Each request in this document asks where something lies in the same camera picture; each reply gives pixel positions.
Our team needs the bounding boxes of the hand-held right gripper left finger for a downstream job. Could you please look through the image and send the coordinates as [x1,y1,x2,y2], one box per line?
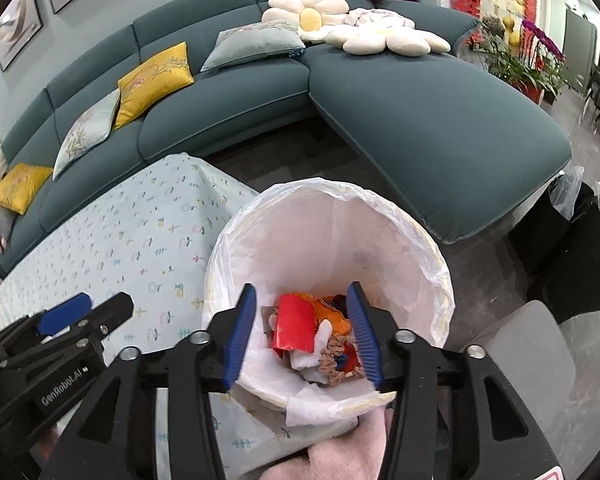
[39,282,258,480]

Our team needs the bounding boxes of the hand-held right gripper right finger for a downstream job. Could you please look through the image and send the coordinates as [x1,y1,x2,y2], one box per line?
[346,281,571,480]

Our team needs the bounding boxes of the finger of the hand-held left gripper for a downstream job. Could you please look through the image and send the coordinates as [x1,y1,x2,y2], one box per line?
[0,292,92,350]
[9,291,135,367]

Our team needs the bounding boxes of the small orange mesh piece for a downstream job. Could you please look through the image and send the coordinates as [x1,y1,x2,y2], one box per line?
[307,295,353,336]

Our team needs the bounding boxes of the beige scrunchie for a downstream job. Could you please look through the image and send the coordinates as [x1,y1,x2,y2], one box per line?
[316,335,366,388]

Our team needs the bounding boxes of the red paper piece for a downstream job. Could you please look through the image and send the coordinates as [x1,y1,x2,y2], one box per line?
[271,294,318,353]

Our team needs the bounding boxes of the trash bin with white liner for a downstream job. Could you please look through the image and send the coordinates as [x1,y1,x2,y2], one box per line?
[202,177,456,428]

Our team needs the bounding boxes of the light blue floral tablecloth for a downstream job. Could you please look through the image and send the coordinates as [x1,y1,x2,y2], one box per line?
[0,152,361,480]

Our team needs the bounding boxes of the grey plush toy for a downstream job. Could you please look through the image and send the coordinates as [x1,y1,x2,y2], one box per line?
[0,207,18,253]

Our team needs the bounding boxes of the pink fleece garment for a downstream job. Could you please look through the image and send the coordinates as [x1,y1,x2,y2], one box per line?
[257,405,396,480]

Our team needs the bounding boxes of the yellow embroidered pillow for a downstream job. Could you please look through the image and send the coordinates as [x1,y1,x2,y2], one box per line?
[114,41,195,131]
[0,162,55,216]

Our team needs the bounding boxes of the light blue embroidered pillow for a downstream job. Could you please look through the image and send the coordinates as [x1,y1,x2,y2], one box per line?
[200,20,307,73]
[52,87,122,182]

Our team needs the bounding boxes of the black bags on floor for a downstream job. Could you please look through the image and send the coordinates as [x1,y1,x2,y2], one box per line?
[509,180,596,276]

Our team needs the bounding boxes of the teal sectional sofa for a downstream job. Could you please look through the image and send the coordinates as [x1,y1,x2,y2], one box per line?
[0,0,573,278]

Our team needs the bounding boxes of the flower cushion pale yellow centre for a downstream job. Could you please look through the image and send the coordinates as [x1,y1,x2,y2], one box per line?
[325,22,452,56]

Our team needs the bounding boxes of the green plant in red pot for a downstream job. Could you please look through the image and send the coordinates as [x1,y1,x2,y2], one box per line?
[480,35,546,106]

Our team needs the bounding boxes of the flower cushion bright yellow centre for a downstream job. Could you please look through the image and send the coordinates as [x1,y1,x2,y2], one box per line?
[261,0,351,45]

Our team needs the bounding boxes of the yellow gourd ornament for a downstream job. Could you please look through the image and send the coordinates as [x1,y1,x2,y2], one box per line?
[502,14,521,46]

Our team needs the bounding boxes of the purple orchid plant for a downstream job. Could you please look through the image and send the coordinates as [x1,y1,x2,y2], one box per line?
[520,19,566,101]

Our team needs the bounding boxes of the grey cabinet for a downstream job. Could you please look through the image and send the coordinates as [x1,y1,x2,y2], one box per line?
[562,10,597,96]

